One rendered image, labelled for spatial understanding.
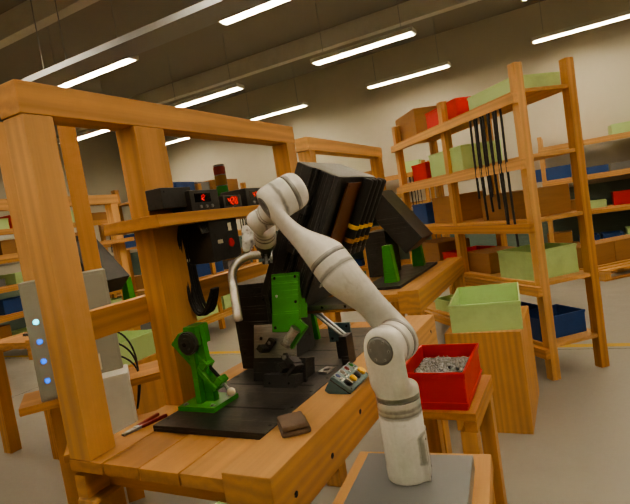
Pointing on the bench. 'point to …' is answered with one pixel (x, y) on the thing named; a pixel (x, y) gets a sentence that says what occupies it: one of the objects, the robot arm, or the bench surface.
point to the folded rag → (293, 424)
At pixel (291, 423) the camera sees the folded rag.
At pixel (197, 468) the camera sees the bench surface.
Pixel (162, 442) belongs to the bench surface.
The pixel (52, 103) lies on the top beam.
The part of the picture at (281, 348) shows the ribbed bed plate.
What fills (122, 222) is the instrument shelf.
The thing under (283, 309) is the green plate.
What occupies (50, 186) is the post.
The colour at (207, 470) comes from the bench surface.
